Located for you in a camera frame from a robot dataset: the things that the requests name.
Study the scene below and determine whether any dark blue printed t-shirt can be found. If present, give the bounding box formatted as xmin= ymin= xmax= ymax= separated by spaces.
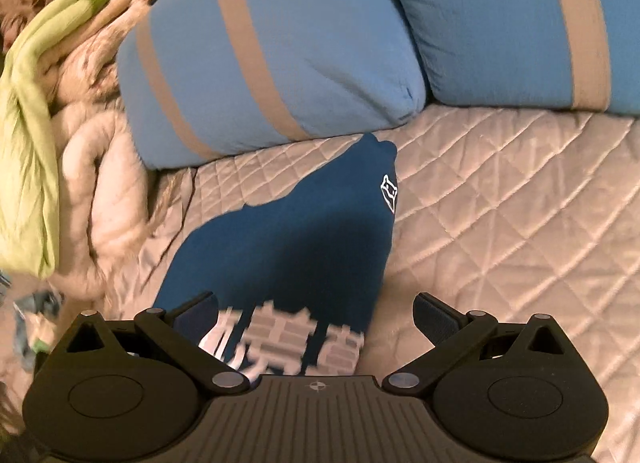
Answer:
xmin=154 ymin=134 xmax=398 ymax=379

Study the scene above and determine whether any grey quilted bed cover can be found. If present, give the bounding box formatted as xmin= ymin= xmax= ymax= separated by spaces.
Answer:
xmin=98 ymin=103 xmax=640 ymax=463

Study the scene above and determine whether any beige quilted comforter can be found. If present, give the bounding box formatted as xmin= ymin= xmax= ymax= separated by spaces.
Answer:
xmin=39 ymin=0 xmax=163 ymax=299

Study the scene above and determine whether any light green blanket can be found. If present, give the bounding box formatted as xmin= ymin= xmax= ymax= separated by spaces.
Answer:
xmin=1 ymin=0 xmax=110 ymax=279

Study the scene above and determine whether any blue pillow with grey stripes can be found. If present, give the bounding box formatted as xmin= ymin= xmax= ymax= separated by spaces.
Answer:
xmin=117 ymin=0 xmax=426 ymax=169

